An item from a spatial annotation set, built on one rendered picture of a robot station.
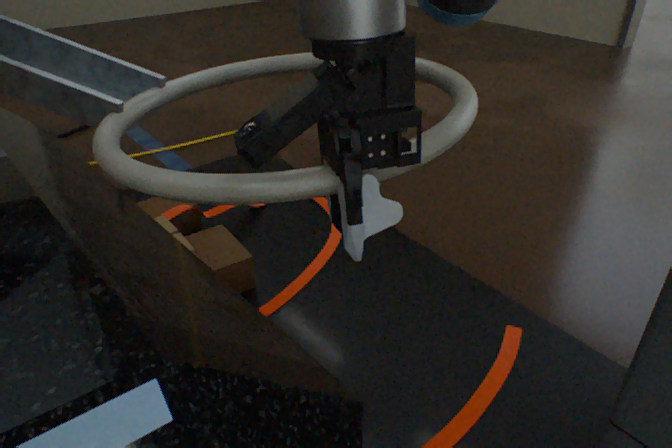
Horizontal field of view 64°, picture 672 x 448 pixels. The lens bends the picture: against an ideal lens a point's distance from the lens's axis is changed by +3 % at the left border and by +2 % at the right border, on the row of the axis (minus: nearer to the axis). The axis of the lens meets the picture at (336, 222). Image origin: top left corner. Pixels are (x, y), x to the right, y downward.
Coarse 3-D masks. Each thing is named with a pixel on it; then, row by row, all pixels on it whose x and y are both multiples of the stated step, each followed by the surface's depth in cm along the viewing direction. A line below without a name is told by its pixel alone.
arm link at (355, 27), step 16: (304, 0) 42; (320, 0) 41; (336, 0) 40; (352, 0) 40; (368, 0) 40; (384, 0) 41; (400, 0) 42; (304, 16) 42; (320, 16) 41; (336, 16) 41; (352, 16) 40; (368, 16) 41; (384, 16) 41; (400, 16) 42; (304, 32) 43; (320, 32) 42; (336, 32) 41; (352, 32) 41; (368, 32) 41; (384, 32) 42
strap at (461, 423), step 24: (168, 216) 182; (336, 240) 205; (312, 264) 192; (288, 288) 180; (264, 312) 170; (504, 336) 162; (504, 360) 153; (480, 384) 146; (480, 408) 140; (456, 432) 134
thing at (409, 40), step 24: (312, 48) 45; (336, 48) 43; (360, 48) 43; (384, 48) 44; (408, 48) 46; (360, 72) 47; (384, 72) 46; (408, 72) 47; (360, 96) 47; (384, 96) 47; (408, 96) 48; (336, 120) 46; (360, 120) 46; (384, 120) 46; (408, 120) 47; (336, 144) 46; (360, 144) 47; (384, 144) 49; (408, 144) 49; (336, 168) 48
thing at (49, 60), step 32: (0, 32) 82; (32, 32) 80; (0, 64) 71; (32, 64) 81; (64, 64) 82; (96, 64) 81; (128, 64) 80; (32, 96) 73; (64, 96) 72; (96, 96) 70; (128, 96) 81
